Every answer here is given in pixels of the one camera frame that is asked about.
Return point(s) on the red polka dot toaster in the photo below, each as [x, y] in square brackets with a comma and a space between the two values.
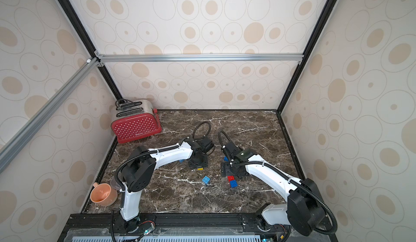
[134, 120]

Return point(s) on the horizontal aluminium frame bar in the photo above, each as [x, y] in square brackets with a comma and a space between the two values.
[201, 57]

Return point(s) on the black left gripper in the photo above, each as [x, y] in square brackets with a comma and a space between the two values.
[205, 165]

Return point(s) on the left aluminium frame bar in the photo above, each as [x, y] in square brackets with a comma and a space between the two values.
[26, 133]

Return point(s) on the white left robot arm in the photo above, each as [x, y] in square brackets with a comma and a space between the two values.
[136, 172]

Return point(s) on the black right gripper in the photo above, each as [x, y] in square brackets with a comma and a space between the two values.
[228, 167]

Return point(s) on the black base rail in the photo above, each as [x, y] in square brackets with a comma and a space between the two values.
[182, 227]

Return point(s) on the orange plastic cup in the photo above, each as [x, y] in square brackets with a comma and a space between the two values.
[103, 194]

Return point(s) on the light blue long lego brick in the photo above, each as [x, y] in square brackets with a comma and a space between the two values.
[206, 180]

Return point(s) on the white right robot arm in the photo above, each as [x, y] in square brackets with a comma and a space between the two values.
[303, 208]

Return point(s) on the dark blue square lego brick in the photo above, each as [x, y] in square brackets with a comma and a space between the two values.
[233, 183]

